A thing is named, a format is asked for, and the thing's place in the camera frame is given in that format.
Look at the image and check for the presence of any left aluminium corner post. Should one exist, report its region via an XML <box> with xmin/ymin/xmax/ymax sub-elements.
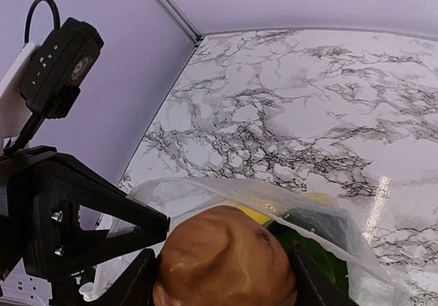
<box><xmin>155</xmin><ymin>0</ymin><xmax>203</xmax><ymax>47</ymax></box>

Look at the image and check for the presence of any brown potato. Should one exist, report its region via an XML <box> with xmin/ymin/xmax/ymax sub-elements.
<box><xmin>153</xmin><ymin>205</ymin><xmax>298</xmax><ymax>305</ymax></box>

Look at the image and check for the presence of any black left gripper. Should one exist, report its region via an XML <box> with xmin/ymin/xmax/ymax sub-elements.
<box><xmin>1</xmin><ymin>146</ymin><xmax>170</xmax><ymax>281</ymax></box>

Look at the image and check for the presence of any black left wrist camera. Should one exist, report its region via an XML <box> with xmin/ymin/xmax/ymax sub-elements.
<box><xmin>19</xmin><ymin>17</ymin><xmax>104</xmax><ymax>119</ymax></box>

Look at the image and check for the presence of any clear zip top bag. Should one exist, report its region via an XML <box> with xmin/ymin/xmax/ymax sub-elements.
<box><xmin>127</xmin><ymin>178</ymin><xmax>409</xmax><ymax>305</ymax></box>

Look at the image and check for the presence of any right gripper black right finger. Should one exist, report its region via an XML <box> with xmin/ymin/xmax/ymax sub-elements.
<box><xmin>290</xmin><ymin>241</ymin><xmax>358</xmax><ymax>306</ymax></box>

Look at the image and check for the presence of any yellow lemon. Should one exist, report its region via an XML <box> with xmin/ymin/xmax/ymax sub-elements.
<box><xmin>237</xmin><ymin>192</ymin><xmax>331</xmax><ymax>227</ymax></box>

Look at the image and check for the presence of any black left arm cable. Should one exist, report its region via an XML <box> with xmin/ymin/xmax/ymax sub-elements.
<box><xmin>23</xmin><ymin>0</ymin><xmax>62</xmax><ymax>43</ymax></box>

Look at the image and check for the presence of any green white bok choy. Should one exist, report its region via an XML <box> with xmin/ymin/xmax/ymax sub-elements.
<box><xmin>263</xmin><ymin>208</ymin><xmax>349</xmax><ymax>293</ymax></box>

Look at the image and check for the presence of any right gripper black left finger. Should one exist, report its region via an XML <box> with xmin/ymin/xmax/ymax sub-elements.
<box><xmin>90</xmin><ymin>249</ymin><xmax>158</xmax><ymax>306</ymax></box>

